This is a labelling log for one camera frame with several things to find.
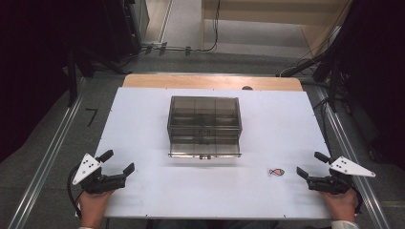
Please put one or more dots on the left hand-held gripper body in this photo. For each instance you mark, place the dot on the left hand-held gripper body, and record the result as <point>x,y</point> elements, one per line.
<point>95,183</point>

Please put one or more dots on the dark curtain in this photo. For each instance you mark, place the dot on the dark curtain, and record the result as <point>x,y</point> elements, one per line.
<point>375,79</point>
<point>31,70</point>

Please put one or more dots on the fish sticker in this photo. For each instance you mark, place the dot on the fish sticker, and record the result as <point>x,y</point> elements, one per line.
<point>276,172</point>

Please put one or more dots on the person's right hand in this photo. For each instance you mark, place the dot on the person's right hand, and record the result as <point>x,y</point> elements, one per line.
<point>342,205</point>

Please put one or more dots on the person's left hand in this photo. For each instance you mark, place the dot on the person's left hand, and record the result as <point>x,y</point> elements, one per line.
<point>92,206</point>

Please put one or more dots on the light wooden shelf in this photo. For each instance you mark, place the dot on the light wooden shelf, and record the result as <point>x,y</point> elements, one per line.
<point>254,12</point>

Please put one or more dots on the black stand leg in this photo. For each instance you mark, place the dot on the black stand leg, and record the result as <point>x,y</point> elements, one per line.
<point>302,65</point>

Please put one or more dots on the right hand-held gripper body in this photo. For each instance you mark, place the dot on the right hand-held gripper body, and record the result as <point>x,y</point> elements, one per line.
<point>331,184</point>

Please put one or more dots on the black equipment rack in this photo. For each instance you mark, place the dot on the black equipment rack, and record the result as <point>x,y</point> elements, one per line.
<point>127,28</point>

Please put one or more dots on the metal floor rail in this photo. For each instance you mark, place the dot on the metal floor rail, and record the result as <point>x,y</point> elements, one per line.
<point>47,159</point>
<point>373,203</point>

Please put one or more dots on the transparent grey drawer box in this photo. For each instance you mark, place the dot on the transparent grey drawer box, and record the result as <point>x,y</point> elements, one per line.
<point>203,127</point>

